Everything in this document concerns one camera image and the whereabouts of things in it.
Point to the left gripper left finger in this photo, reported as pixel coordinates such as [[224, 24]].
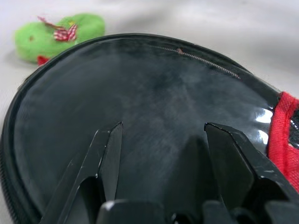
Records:
[[93, 168]]

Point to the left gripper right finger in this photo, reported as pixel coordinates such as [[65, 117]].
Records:
[[233, 163]]

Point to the black and red paddle case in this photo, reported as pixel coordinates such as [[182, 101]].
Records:
[[280, 130]]

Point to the black table tennis paddle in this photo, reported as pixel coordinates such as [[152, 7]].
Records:
[[151, 105]]

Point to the green plush toy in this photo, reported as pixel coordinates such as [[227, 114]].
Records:
[[30, 44]]

